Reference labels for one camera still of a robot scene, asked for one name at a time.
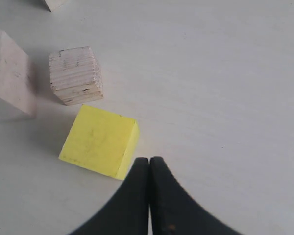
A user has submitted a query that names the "yellow cube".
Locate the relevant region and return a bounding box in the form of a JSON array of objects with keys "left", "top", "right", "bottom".
[{"left": 59, "top": 104, "right": 140, "bottom": 180}]

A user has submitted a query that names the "large pale wooden cube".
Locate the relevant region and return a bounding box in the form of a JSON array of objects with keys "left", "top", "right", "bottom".
[{"left": 0, "top": 30, "right": 37, "bottom": 123}]

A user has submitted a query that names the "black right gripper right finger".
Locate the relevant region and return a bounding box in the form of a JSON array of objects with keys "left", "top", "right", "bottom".
[{"left": 149, "top": 157, "right": 239, "bottom": 235}]

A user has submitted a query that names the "small pale wooden cube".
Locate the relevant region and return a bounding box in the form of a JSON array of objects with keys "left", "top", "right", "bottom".
[{"left": 42, "top": 0, "right": 67, "bottom": 12}]

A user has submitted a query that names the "striped plywood cube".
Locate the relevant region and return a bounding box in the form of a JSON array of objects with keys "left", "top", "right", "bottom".
[{"left": 49, "top": 46, "right": 103, "bottom": 106}]

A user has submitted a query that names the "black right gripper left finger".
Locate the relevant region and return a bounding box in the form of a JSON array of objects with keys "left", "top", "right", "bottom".
[{"left": 72, "top": 157, "right": 149, "bottom": 235}]

